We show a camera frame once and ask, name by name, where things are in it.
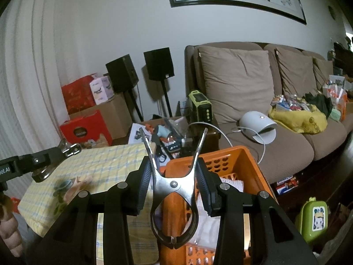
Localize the red gift box oval label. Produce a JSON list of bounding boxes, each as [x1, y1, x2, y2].
[[60, 110, 113, 147]]

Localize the brown sofa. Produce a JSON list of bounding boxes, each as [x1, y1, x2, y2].
[[184, 42, 353, 191]]

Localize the dark wooden furniture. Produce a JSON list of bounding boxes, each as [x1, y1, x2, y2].
[[334, 42, 353, 74]]

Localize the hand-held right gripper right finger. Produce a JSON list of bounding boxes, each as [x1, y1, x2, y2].
[[197, 157, 317, 265]]

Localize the black cloth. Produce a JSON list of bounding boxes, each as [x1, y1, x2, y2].
[[305, 93, 333, 118]]

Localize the large brown sofa cushion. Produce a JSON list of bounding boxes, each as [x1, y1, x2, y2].
[[198, 46, 275, 125]]

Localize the white lamp cable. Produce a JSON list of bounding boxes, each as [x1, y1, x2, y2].
[[189, 121, 267, 165]]

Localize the white printed box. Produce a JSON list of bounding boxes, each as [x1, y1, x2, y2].
[[128, 123, 153, 145]]

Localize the yellow cloth bag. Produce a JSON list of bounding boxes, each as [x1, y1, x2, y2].
[[269, 105, 328, 134]]

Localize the red white blue snack box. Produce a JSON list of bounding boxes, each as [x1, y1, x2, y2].
[[275, 174, 300, 196]]

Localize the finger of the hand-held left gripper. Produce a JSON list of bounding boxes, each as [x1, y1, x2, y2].
[[17, 146, 69, 172]]

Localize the brown cardboard box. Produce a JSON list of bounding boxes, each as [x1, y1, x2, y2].
[[69, 94, 133, 140]]

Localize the orange white paper bag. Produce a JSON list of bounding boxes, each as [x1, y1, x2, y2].
[[323, 81, 347, 122]]

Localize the black speaker stand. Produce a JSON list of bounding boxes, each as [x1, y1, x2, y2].
[[161, 79, 173, 118], [124, 90, 144, 122]]

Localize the white curtain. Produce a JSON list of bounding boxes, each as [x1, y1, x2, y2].
[[0, 0, 72, 158]]

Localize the orange plastic basket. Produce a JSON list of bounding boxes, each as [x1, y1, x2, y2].
[[158, 146, 276, 265]]

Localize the pink white box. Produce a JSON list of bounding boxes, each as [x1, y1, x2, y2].
[[90, 76, 114, 105]]

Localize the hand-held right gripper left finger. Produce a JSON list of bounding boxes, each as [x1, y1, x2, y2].
[[26, 157, 152, 265]]

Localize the yellow plaid tablecloth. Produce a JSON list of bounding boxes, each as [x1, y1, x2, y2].
[[17, 143, 159, 265]]

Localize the black speaker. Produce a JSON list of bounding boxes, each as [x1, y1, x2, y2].
[[105, 54, 139, 94], [143, 47, 175, 80]]

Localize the dark brown side table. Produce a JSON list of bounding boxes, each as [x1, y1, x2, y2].
[[189, 123, 221, 158]]

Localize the small brown sofa cushion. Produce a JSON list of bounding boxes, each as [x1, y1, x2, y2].
[[313, 57, 335, 89]]

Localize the green black power station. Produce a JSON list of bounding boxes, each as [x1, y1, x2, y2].
[[188, 90, 214, 125]]

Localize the person's left hand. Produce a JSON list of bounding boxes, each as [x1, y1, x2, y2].
[[0, 192, 24, 257]]

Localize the white foam net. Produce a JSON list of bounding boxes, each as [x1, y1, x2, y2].
[[190, 177, 245, 252]]

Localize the green cartoon sticker lunch box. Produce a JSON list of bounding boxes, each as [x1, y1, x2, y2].
[[295, 197, 329, 246]]

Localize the steel spring clip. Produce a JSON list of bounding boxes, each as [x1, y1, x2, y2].
[[32, 139, 82, 183], [139, 127, 208, 250]]

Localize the beige cloth bundle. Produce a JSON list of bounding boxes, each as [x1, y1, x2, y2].
[[314, 226, 351, 265]]

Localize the light blue toy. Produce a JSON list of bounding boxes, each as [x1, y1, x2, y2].
[[153, 124, 173, 140]]

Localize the red gold-print gift box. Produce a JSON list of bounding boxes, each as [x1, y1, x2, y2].
[[61, 74, 97, 115]]

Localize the pile of snack packets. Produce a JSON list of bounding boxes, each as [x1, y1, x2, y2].
[[272, 94, 312, 111]]

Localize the open cardboard clutter box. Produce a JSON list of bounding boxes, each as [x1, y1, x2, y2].
[[128, 116, 191, 162]]

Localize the white dome lamp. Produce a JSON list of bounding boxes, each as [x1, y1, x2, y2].
[[239, 111, 277, 145]]

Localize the medium brown sofa cushion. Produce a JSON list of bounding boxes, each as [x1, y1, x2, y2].
[[274, 47, 322, 97]]

